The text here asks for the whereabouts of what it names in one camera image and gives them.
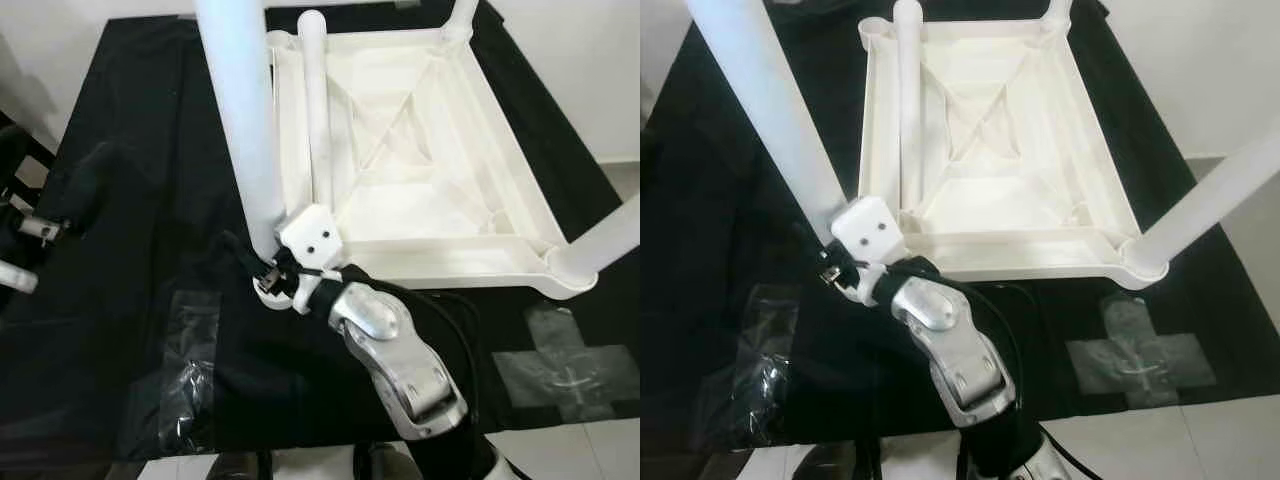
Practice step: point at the dark left robot foot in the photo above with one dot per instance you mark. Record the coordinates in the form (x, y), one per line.
(235, 467)
(835, 462)

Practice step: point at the white plastic children table top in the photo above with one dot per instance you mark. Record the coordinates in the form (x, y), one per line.
(1020, 200)
(430, 210)

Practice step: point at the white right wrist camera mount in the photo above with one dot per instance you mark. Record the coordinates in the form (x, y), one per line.
(870, 228)
(315, 235)

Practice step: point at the dark robot foot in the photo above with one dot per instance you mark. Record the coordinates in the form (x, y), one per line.
(235, 467)
(385, 462)
(835, 462)

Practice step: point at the clear plastic sheet piece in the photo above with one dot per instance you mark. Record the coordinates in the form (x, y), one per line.
(185, 390)
(760, 385)

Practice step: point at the clear tape patch on cloth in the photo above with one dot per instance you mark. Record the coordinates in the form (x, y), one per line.
(565, 365)
(1140, 355)

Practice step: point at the dark right robot foot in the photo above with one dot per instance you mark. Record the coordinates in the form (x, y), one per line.
(385, 462)

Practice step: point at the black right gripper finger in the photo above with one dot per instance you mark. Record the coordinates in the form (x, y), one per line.
(815, 245)
(245, 255)

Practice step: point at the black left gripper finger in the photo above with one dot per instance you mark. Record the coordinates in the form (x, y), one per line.
(88, 185)

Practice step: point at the black tablecloth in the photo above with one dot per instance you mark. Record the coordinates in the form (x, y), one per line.
(720, 330)
(120, 330)

